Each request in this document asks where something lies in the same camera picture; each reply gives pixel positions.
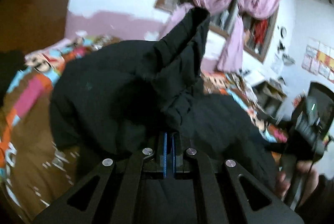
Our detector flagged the black wall stickers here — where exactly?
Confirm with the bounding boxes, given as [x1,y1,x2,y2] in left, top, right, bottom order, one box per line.
[271,25,296,75]

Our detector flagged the black pants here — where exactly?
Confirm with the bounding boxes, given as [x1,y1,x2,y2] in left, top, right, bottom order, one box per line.
[49,7,286,224]

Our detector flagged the person's right forearm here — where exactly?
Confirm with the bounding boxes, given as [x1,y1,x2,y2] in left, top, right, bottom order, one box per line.
[296,174,334,224]

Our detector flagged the dark chair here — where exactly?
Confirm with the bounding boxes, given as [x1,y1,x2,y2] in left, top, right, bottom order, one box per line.
[308,81,334,142]

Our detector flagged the wooden window frame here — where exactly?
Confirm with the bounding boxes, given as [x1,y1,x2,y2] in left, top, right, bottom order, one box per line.
[155,0,280,65]

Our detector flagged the cluttered shelf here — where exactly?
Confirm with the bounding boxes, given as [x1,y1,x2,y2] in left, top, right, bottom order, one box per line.
[254,78,287,116]

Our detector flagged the person's right hand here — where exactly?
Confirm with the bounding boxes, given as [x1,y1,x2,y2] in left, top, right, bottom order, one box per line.
[276,161,320,205]

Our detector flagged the group of wall paper sheets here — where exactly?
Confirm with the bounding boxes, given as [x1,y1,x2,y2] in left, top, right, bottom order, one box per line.
[301,37,334,84]

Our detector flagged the wooden headboard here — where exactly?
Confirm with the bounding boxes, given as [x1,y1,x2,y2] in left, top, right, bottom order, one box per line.
[0,0,71,55]

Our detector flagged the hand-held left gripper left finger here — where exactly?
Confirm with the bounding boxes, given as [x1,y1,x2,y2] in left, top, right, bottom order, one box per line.
[33,132,168,224]

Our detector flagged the red cloth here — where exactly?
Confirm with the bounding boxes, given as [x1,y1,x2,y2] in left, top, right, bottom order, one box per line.
[254,19,270,43]

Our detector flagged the printed blanket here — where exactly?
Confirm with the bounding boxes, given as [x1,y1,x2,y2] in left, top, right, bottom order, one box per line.
[0,33,290,224]

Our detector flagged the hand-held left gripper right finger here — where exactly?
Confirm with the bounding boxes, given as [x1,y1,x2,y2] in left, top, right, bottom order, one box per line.
[171,132,304,224]

